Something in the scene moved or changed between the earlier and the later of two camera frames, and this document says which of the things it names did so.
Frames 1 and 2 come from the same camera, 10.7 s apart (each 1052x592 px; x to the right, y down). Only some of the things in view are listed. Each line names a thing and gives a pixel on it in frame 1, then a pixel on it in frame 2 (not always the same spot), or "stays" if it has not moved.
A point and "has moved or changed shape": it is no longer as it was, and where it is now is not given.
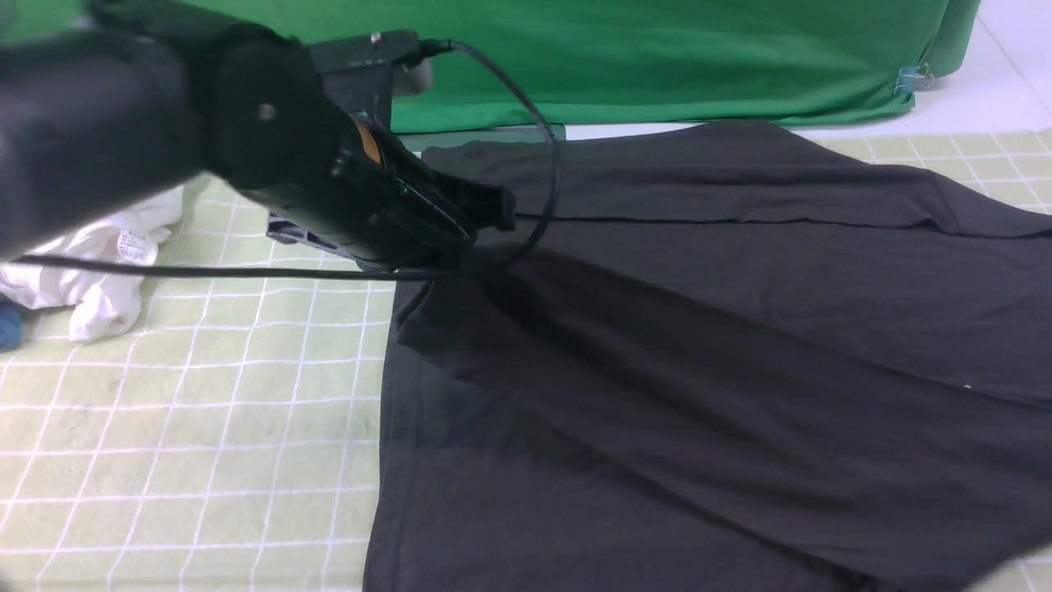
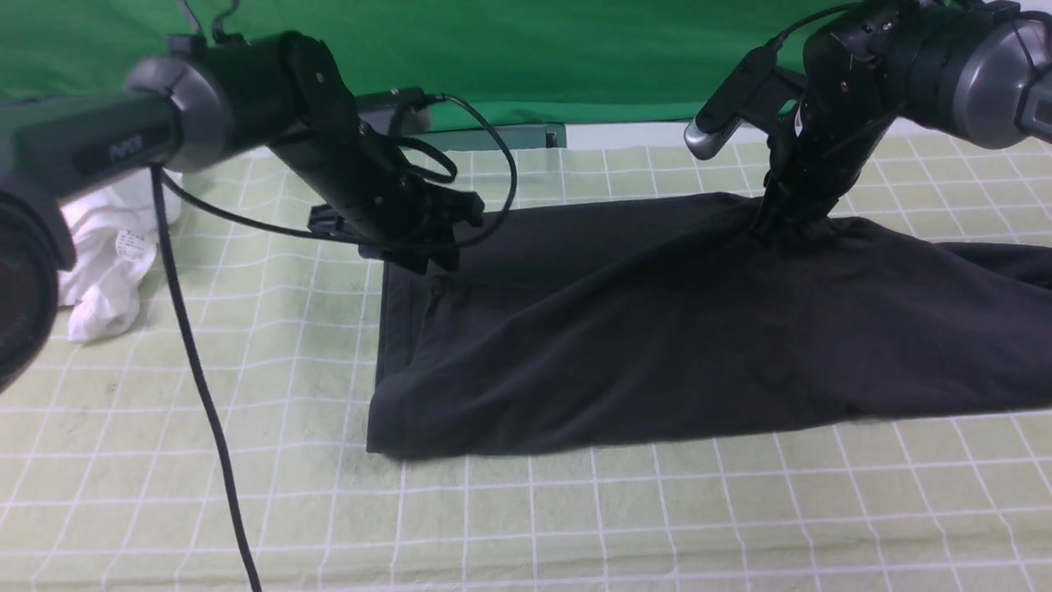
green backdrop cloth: [652, 62] stays
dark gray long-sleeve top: [731, 357] has moved or changed shape
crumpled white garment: [105, 303] stays
